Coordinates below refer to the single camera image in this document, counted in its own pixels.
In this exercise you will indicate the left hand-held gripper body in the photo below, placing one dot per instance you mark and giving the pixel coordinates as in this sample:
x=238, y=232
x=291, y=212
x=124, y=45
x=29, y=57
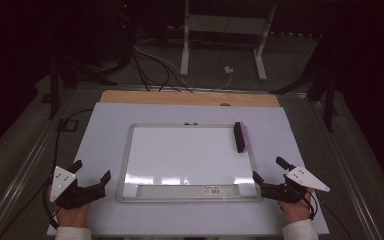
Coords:
x=75, y=196

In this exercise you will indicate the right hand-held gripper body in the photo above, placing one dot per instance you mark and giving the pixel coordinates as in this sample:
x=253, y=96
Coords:
x=286, y=192

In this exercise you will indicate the black and purple eraser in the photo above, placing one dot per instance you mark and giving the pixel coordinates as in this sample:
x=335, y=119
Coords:
x=239, y=137

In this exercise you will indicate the silver framed whiteboard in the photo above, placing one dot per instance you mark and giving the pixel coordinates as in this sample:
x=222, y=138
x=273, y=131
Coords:
x=180, y=156

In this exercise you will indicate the person's right hand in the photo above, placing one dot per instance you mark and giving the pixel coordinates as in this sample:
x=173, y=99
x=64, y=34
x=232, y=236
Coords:
x=295, y=210

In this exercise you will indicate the person's left hand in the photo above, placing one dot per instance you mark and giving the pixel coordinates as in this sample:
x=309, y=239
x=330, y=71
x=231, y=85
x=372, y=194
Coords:
x=73, y=216

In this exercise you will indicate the white table cover sheet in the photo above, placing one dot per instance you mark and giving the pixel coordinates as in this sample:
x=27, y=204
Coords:
x=106, y=140

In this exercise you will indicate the black square floor plate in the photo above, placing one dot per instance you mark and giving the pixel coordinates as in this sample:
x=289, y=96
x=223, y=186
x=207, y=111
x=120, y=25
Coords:
x=60, y=126

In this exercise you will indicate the black stand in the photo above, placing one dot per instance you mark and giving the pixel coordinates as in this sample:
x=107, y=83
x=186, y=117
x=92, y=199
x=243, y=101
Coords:
x=54, y=90
x=329, y=103

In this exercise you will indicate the white plug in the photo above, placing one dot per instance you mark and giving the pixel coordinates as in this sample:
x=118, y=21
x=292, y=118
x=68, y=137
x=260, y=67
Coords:
x=228, y=70

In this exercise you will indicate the dark computer tower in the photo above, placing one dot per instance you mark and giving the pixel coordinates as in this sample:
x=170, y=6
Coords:
x=125, y=30

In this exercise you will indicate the white metal stand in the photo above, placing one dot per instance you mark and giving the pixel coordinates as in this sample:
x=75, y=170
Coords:
x=223, y=25

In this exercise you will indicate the metal floor rail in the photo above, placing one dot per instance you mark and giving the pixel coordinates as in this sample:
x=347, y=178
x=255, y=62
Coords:
x=346, y=173
x=23, y=170

